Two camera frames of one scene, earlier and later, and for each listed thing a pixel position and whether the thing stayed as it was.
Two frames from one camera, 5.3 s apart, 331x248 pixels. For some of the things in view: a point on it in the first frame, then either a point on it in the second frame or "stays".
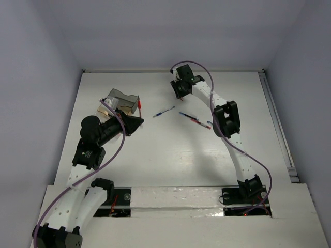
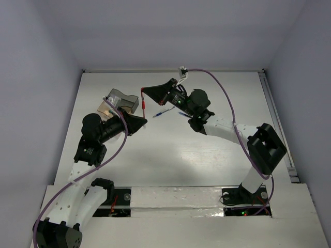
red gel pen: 139,106 -> 143,102
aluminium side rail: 292,171 stays
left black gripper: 131,123 stays
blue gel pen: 193,118 stays
